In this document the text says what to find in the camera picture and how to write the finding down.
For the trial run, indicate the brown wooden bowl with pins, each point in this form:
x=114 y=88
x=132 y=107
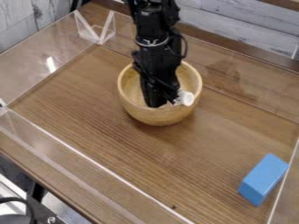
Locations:
x=168 y=114

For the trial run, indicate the blue rectangular block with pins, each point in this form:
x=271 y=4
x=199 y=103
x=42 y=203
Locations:
x=262 y=179

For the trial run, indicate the clear acrylic corner bracket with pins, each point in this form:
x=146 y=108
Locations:
x=92 y=32

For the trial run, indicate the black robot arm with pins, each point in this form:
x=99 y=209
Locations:
x=155 y=17

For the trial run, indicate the green Expo marker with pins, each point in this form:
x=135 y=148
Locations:
x=184 y=98

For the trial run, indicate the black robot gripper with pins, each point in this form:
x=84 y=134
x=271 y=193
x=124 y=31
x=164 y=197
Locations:
x=156 y=62

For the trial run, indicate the black metal stand base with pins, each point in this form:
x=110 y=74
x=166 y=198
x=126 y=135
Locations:
x=42 y=213

